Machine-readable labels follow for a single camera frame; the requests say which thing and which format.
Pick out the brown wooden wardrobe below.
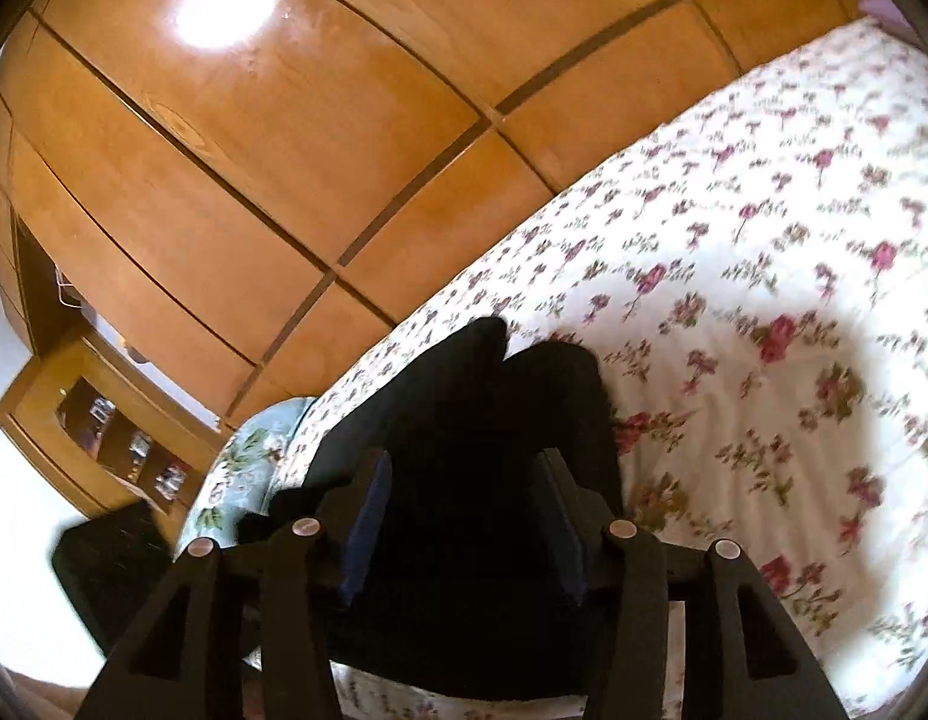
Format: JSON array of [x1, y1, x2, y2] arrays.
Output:
[[0, 0, 863, 419]]

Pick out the light blue floral pillow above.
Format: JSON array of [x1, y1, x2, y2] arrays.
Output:
[[174, 397, 316, 557]]

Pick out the black pants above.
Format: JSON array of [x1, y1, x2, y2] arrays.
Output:
[[234, 315, 627, 706]]

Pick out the white floral bed sheet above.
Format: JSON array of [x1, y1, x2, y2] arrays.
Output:
[[272, 20, 928, 718]]

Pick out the black bag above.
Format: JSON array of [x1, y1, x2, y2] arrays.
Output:
[[50, 499, 173, 658]]

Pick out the wooden display shelf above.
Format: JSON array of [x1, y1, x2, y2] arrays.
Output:
[[0, 330, 224, 539]]

